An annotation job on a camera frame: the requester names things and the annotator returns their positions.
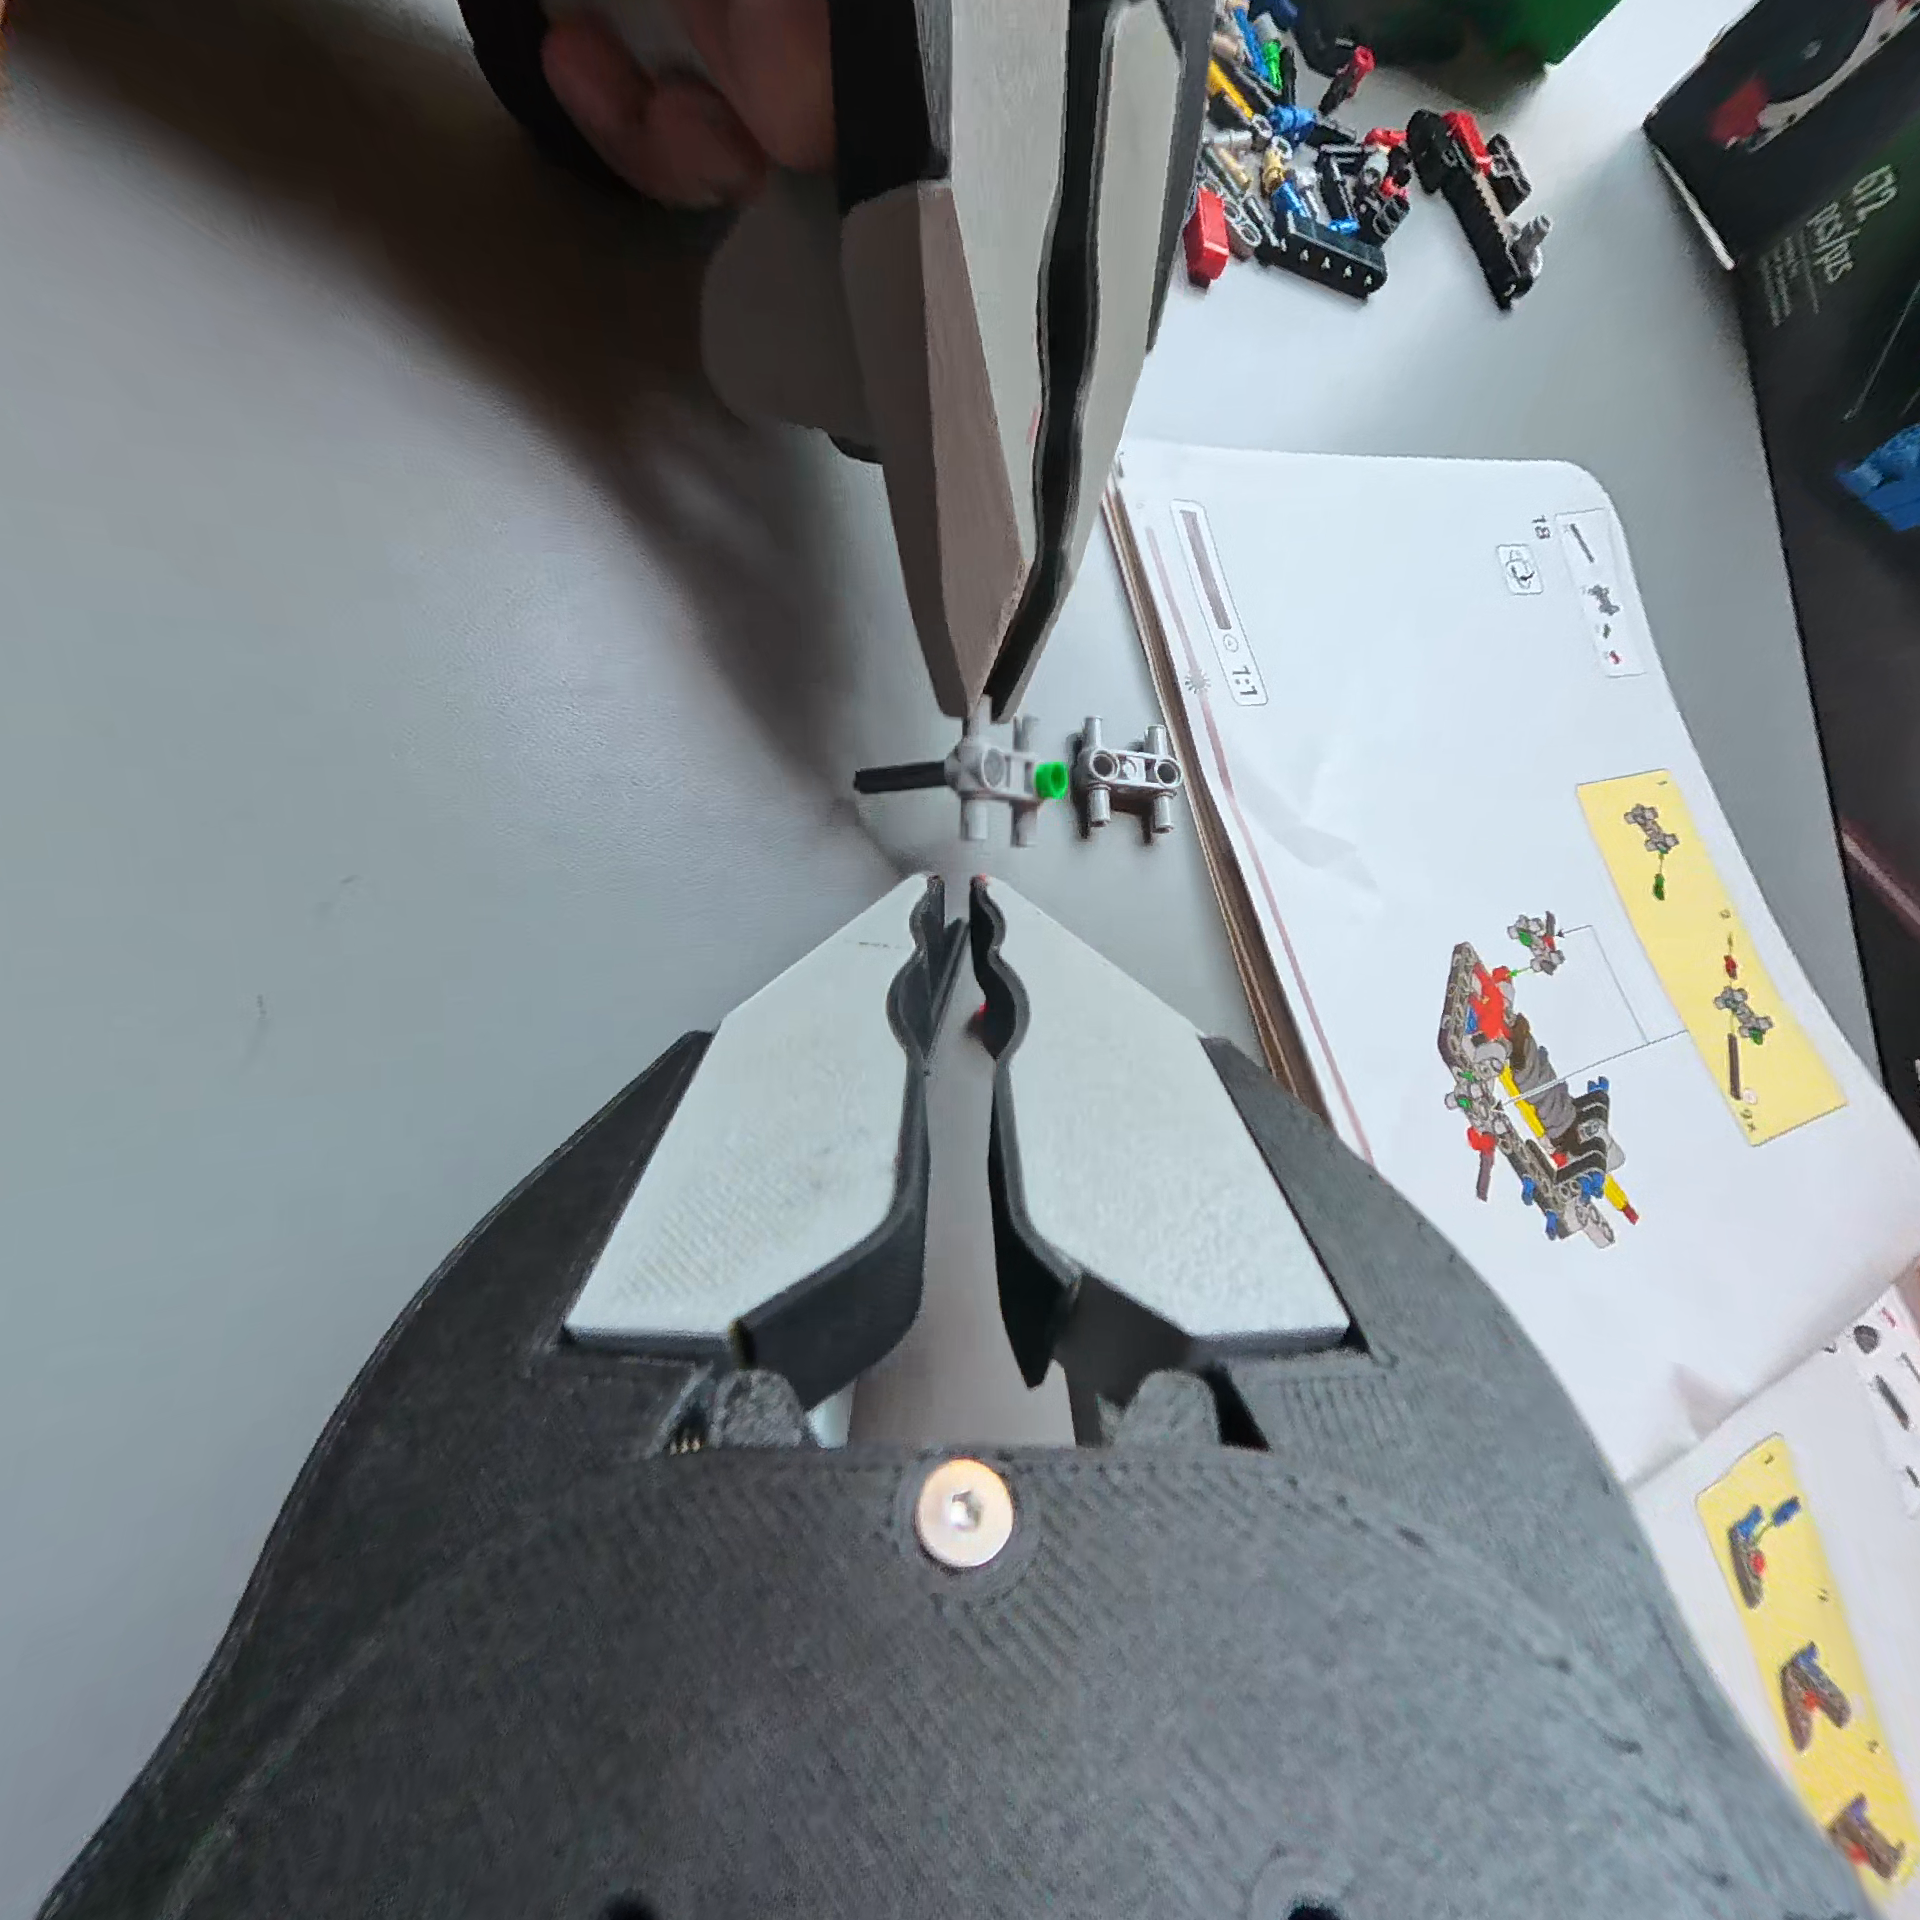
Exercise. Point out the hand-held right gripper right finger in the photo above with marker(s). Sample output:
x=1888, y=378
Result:
x=1156, y=1185

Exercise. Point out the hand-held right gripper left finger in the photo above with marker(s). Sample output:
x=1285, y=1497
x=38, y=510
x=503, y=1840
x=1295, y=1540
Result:
x=764, y=1185

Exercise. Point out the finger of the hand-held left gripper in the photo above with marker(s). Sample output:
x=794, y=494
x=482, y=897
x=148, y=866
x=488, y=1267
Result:
x=1142, y=181
x=960, y=376

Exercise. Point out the grey lego connector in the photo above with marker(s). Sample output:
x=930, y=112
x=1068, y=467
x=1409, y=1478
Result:
x=1128, y=773
x=990, y=773

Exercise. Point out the pile of loose lego pieces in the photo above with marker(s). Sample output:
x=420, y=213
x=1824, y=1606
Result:
x=1320, y=225

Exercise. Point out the lego instruction booklet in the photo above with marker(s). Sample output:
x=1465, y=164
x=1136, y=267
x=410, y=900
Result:
x=1424, y=674

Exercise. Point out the black lego set box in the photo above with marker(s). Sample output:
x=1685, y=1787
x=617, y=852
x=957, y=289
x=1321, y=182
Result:
x=1830, y=225

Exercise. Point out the person's left hand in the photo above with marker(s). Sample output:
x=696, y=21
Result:
x=674, y=105

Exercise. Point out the green plastic bin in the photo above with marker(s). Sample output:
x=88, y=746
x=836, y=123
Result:
x=1500, y=30

